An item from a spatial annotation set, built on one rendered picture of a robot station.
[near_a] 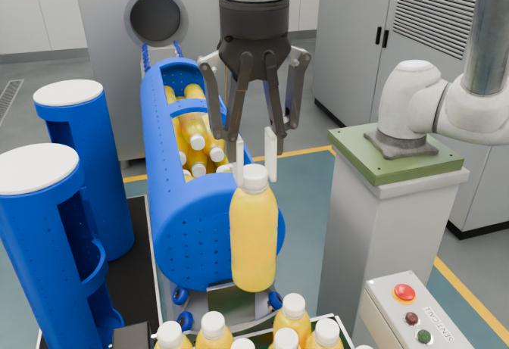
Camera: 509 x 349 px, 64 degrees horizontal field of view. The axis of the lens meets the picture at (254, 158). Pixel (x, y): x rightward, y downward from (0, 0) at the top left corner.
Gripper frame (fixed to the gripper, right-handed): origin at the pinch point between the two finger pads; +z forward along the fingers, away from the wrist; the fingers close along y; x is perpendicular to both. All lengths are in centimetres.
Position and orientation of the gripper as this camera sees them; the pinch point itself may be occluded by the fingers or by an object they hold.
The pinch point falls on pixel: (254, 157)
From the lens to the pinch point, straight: 53.3
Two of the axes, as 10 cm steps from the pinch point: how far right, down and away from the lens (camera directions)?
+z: 0.0, 8.5, 5.3
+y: -9.6, 1.5, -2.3
